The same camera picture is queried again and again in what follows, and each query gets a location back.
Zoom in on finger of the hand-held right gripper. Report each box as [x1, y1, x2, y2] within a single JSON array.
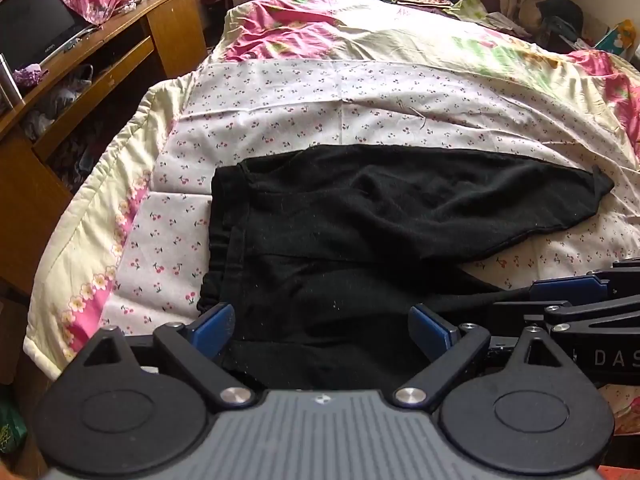
[[529, 257, 640, 306], [492, 294, 640, 333]]

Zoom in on grey clothes heap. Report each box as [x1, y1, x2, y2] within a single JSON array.
[[20, 62, 96, 141]]

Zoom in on metal cup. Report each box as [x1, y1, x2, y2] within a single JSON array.
[[0, 52, 23, 106]]

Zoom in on black bag by curtain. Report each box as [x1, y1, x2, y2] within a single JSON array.
[[536, 0, 586, 51]]

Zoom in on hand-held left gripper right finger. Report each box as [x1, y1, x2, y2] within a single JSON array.
[[392, 304, 568, 408]]

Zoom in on wooden desk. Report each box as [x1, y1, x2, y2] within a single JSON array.
[[0, 0, 208, 296]]

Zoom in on black pants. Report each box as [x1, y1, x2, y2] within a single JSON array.
[[196, 144, 615, 393]]

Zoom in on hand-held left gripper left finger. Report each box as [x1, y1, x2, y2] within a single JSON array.
[[80, 302, 256, 408]]

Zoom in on colourful printed bag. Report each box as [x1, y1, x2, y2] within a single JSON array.
[[597, 20, 638, 56]]

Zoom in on black television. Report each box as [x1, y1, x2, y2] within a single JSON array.
[[0, 0, 93, 71]]

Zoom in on cherry-print floral quilt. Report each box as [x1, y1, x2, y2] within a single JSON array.
[[22, 0, 640, 436]]

